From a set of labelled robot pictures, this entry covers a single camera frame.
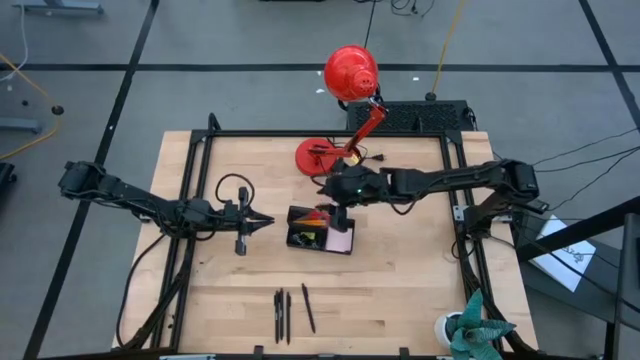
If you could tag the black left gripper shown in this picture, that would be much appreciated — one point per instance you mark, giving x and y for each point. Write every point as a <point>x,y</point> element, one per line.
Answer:
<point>227,218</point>

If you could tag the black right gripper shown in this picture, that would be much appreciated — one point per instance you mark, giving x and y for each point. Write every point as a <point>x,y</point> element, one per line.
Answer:
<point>360,185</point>

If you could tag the large black binder clip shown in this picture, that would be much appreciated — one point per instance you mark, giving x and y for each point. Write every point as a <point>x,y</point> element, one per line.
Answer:
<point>296,240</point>

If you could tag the small yellow pad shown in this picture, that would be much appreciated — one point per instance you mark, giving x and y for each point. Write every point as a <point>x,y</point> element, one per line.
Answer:
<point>307,235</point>

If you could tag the pink sticky note pad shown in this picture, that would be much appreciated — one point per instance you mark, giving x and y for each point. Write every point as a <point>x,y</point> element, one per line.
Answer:
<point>339,242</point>

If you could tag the black pen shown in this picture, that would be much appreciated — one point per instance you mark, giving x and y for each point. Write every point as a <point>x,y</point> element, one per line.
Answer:
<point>281,315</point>
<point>308,307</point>
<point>288,320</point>
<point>276,320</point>

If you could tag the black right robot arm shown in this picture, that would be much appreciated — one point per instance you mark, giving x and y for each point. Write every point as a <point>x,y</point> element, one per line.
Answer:
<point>450,177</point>

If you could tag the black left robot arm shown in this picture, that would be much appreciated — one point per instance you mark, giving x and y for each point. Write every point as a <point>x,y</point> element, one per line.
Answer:
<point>125,197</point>

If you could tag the black mesh desk organizer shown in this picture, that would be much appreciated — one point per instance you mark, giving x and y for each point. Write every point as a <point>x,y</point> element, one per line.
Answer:
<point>295,227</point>

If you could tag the black perforated metal case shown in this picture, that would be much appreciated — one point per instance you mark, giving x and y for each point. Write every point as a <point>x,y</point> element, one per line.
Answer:
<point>410,116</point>

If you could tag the red desk lamp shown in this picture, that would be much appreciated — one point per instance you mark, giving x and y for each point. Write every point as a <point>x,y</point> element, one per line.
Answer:
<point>350,72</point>

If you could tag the teal plant in white pot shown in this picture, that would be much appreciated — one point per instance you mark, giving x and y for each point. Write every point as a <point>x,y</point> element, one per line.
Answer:
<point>470,330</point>

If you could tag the grey furniture base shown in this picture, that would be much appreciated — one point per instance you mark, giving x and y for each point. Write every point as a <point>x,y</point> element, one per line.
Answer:
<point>60,7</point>
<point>20,125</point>

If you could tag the black chair caster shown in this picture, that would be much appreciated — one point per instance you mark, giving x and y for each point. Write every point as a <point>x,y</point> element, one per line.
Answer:
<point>5,175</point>

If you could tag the white paper sheet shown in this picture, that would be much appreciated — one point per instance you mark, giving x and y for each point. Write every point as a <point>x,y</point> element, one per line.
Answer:
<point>575,255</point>

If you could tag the black metal stand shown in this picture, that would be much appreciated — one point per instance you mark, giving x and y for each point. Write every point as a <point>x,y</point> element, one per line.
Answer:
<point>630,280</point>

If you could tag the black aluminium table frame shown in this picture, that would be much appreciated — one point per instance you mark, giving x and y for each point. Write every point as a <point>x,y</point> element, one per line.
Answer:
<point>280,133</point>

